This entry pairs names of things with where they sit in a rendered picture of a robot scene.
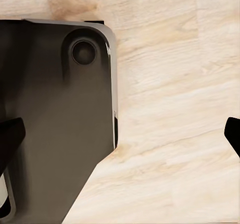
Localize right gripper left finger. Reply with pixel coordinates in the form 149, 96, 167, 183
0, 117, 26, 176

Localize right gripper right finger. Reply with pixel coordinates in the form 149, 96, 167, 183
224, 117, 240, 157

